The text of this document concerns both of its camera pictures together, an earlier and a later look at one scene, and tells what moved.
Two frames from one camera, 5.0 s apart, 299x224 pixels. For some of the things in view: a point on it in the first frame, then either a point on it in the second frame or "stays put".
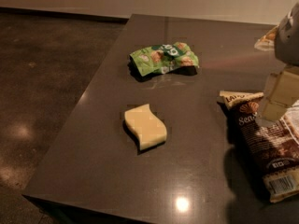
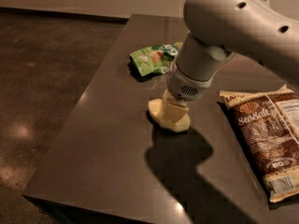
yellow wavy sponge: x=149 y=129 to x=156 y=111
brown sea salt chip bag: x=272 y=146 stays put
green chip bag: x=163 y=57 stays put
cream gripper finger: x=282 y=91 to x=182 y=88
